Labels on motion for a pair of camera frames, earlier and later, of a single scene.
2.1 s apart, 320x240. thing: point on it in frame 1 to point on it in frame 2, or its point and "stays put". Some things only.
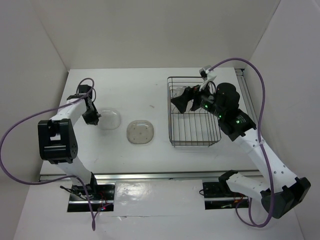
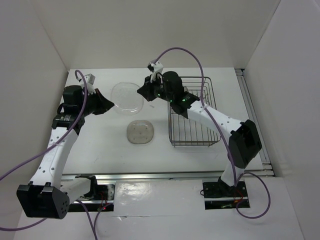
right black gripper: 181,102 to 146,89
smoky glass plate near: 140,132 stays put
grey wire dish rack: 198,127 stays put
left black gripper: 93,119 to 102,101
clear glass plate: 109,119 to 127,100
